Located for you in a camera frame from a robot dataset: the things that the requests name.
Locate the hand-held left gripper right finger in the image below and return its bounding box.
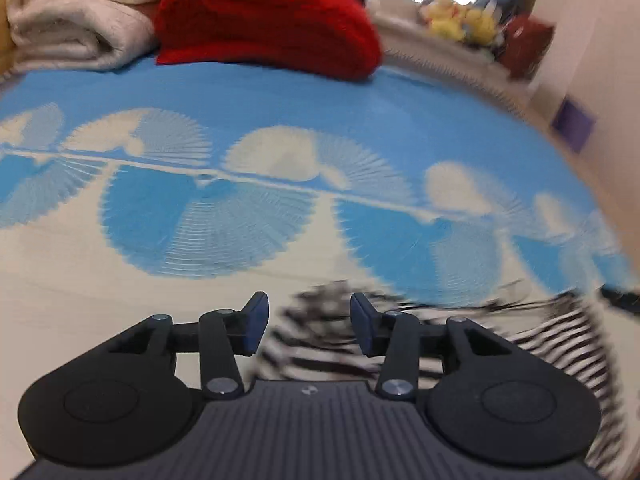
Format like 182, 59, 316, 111
350, 292, 516, 401

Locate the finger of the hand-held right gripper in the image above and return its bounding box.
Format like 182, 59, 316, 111
600, 284, 640, 314

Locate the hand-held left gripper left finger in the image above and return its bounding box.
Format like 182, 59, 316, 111
107, 291, 271, 401

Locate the black white striped hooded sweater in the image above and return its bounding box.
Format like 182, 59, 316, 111
252, 280, 636, 478

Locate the purple box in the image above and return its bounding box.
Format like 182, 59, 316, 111
550, 97, 599, 154

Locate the blue leaf-patterned bed sheet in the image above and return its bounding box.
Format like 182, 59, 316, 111
0, 52, 636, 471

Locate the red cushion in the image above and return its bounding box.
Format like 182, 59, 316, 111
500, 14, 557, 80

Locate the folded red blanket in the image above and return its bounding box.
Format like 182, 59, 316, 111
154, 0, 385, 81

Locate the yellow plush toy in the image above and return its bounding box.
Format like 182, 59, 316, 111
462, 6, 502, 47
421, 0, 470, 41

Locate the folded cream blanket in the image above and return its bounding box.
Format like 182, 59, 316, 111
7, 0, 177, 72

